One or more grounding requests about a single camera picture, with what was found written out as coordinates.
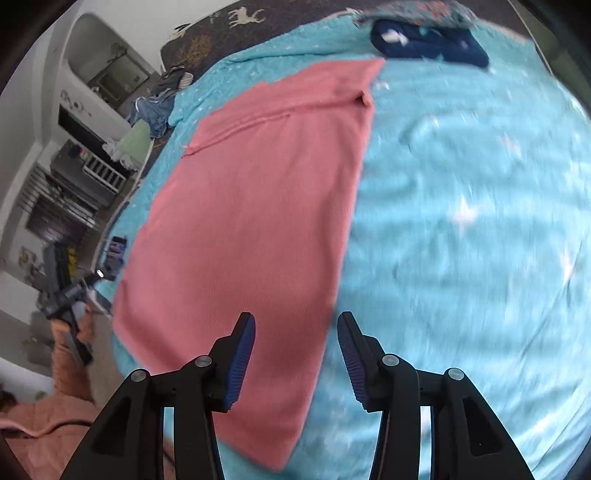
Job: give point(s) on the dark deer-print bed sheet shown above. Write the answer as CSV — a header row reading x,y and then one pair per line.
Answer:
x,y
198,46

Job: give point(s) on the grey clothes pile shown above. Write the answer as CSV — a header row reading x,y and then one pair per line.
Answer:
x,y
175,78

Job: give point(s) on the white shelf rack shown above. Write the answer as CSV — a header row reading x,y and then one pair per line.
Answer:
x,y
104,175

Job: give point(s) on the blue denim jeans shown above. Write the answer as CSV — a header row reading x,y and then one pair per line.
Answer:
x,y
150,110

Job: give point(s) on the flat green pillow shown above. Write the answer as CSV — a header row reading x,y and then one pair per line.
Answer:
x,y
134,143

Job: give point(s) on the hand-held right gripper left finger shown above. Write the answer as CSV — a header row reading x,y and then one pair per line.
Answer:
x,y
240,364

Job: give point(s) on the pink sweater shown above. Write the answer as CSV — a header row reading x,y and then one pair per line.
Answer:
x,y
254,207

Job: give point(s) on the teal star-print blanket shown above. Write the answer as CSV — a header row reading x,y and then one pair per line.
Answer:
x,y
461,230

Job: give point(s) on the person's left forearm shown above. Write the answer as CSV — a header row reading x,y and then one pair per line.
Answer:
x,y
69,364

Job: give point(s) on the wall mirror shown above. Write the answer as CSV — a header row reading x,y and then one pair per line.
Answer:
x,y
117,78

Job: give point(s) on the navy star-print folded garment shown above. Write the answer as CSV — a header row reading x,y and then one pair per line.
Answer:
x,y
429,44

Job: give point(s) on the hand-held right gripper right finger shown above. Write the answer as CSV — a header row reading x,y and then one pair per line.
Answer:
x,y
353,364

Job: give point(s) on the grey floral folded garment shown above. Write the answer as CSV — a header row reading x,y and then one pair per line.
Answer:
x,y
415,11

